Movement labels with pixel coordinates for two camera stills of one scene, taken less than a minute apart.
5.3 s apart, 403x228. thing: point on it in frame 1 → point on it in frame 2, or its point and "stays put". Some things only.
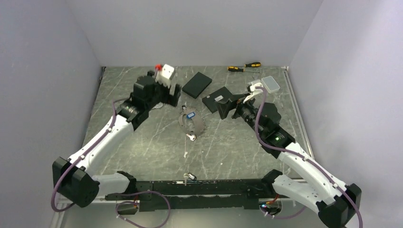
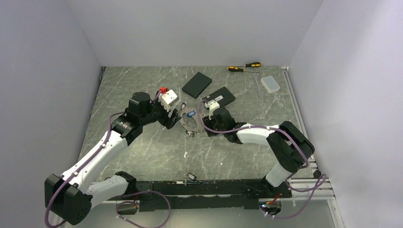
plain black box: [196, 85] stays put
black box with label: [210, 100] stays put
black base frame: [177, 195] stays put
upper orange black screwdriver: [254, 64] stays put
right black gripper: [236, 100] → [208, 122]
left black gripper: [169, 98] → [167, 122]
